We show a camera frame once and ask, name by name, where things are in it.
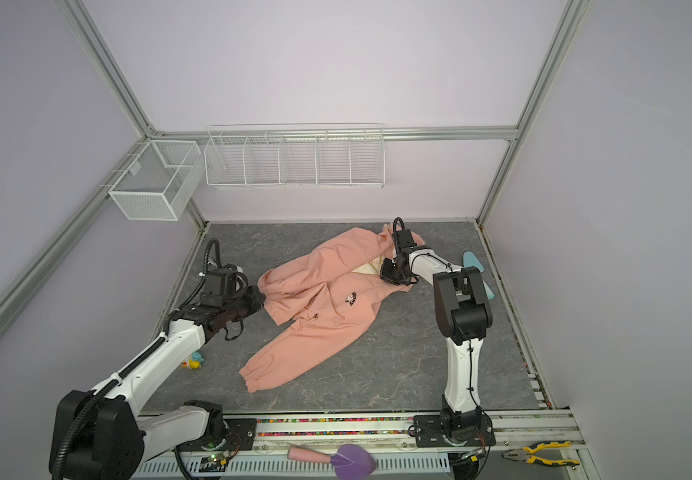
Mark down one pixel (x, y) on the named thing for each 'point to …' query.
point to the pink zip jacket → (329, 288)
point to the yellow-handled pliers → (525, 454)
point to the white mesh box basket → (158, 185)
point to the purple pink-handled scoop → (350, 461)
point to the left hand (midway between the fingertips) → (266, 299)
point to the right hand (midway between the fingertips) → (386, 278)
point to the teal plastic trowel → (471, 260)
